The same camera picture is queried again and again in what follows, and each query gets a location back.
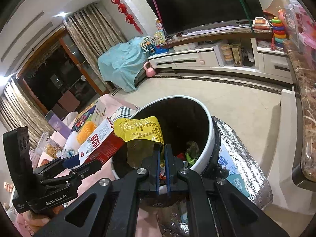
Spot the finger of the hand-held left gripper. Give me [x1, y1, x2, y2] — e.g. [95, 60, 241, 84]
[33, 155, 84, 179]
[69, 161, 103, 182]

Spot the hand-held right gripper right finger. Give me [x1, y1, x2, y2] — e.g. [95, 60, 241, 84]
[165, 144, 290, 237]

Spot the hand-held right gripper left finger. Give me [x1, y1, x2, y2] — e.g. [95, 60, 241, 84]
[32, 143, 165, 237]

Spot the red snack box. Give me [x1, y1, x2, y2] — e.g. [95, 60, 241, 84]
[79, 117, 126, 166]

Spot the green snack wrapper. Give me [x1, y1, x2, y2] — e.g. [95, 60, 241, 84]
[186, 142, 201, 166]

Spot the yellow snack wrapper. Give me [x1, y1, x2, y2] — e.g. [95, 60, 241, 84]
[113, 116, 165, 169]

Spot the white bin with black bag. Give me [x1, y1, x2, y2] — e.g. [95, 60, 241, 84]
[111, 95, 221, 208]

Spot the white soft block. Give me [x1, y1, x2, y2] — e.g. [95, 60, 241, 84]
[65, 131, 82, 151]

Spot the clear jar of snacks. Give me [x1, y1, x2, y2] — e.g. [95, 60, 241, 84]
[37, 132, 62, 158]

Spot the orange spiky brush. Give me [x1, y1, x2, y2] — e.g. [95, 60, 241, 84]
[76, 122, 97, 144]

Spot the purple water bottle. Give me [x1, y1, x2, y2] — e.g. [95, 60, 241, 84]
[48, 117, 70, 139]

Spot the beige patterned curtain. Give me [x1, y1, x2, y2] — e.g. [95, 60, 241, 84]
[0, 78, 53, 149]
[64, 3, 127, 92]

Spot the colourful flat toy box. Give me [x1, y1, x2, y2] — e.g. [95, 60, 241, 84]
[71, 99, 113, 132]

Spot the plaid cat-shaped mat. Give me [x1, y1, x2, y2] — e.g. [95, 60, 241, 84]
[110, 106, 141, 124]

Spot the wooden framed glass door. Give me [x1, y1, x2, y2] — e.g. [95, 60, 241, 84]
[10, 27, 109, 119]

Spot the pink kettlebell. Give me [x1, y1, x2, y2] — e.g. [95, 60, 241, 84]
[143, 62, 155, 77]

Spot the teal covered armchair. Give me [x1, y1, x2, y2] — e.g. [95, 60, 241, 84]
[97, 37, 149, 93]

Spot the white television cabinet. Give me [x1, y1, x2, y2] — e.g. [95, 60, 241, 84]
[148, 27, 297, 84]

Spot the ceiling air vent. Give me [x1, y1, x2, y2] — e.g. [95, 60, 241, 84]
[1, 10, 53, 63]

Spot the blue toy base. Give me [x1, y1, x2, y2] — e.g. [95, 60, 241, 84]
[150, 46, 170, 55]

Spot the toy ferris wheel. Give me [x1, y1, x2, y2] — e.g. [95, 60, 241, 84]
[141, 37, 156, 54]

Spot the stack of yellow containers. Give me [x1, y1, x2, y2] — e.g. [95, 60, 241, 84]
[220, 43, 232, 66]

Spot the brown marble counter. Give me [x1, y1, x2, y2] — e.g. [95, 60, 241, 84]
[283, 39, 316, 182]

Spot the red hanging heart decoration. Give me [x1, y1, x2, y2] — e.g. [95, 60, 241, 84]
[106, 0, 143, 34]

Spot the black flat television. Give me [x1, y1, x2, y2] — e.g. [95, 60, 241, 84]
[143, 0, 264, 36]

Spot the toy cash register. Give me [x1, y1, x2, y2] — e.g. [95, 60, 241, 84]
[252, 17, 271, 30]

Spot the rainbow stacking rings toy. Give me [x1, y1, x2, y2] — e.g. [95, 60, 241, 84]
[271, 17, 287, 48]

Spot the pink toy package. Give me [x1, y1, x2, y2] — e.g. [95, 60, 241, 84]
[281, 0, 316, 52]

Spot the yellow toy frame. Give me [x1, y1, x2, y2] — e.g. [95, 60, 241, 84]
[154, 31, 166, 44]

